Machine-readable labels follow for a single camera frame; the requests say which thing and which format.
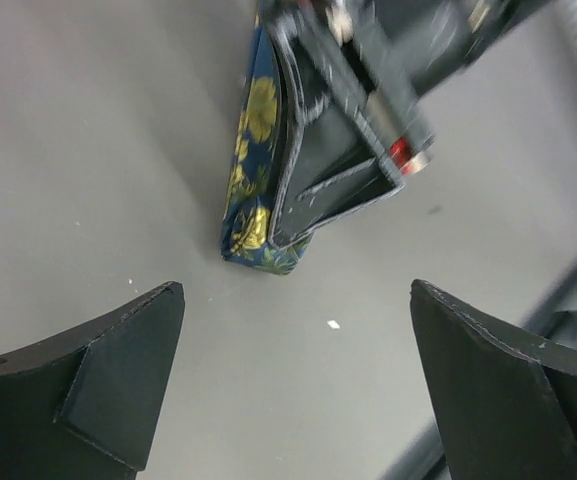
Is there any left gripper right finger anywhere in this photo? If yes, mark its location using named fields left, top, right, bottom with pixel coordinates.
left=410, top=280, right=577, bottom=479

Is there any blue yellow floral tie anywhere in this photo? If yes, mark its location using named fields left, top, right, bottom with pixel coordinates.
left=220, top=20, right=311, bottom=275

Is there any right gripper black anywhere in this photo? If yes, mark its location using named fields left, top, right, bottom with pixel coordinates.
left=260, top=1, right=541, bottom=248

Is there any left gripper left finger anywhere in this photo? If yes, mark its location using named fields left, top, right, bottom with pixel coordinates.
left=0, top=281, right=185, bottom=479

